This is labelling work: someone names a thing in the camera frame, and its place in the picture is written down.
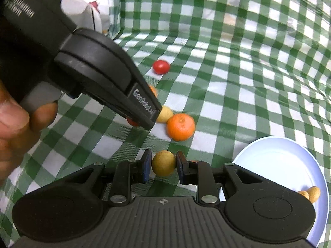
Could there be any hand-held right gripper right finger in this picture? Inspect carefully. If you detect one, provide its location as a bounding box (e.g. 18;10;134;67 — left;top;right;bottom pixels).
176;151;255;204

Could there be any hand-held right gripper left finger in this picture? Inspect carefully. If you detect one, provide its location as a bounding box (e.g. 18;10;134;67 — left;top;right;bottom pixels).
75;150;153;206

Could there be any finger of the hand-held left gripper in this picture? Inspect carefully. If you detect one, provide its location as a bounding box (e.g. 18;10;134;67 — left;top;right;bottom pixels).
103;68;162;131

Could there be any white round plate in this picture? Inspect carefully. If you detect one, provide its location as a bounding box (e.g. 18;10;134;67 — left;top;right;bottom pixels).
233;136;327;248

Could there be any person's left hand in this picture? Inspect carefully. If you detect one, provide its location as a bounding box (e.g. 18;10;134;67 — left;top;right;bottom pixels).
0;80;59;184

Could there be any orange mandarin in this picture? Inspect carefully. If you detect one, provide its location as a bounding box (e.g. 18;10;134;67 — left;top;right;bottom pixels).
166;114;196;142

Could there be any white printed plastic bag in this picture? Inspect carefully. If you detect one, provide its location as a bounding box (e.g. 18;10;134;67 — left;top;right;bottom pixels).
61;0;122;40

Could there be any green white checkered tablecloth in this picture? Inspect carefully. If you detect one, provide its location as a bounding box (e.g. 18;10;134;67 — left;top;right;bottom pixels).
0;0;331;248

